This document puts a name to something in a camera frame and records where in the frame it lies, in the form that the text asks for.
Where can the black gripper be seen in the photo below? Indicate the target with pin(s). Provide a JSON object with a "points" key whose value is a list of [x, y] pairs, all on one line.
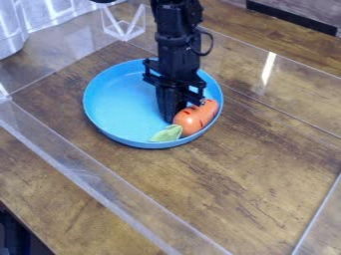
{"points": [[172, 73]]}

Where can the orange toy carrot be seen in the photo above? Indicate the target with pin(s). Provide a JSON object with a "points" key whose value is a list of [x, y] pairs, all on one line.
{"points": [[188, 121]]}

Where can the blue round tray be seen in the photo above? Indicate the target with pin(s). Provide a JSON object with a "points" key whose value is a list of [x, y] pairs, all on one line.
{"points": [[120, 106]]}

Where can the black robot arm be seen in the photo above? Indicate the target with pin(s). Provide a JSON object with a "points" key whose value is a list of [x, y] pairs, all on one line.
{"points": [[176, 17]]}

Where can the clear acrylic triangular stand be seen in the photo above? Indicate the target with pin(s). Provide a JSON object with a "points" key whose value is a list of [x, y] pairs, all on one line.
{"points": [[120, 29]]}

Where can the dark bar at back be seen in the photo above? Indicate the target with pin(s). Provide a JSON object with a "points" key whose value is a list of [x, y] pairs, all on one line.
{"points": [[291, 18]]}

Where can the white patterned curtain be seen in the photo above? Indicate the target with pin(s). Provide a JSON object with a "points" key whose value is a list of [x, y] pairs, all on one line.
{"points": [[26, 16]]}

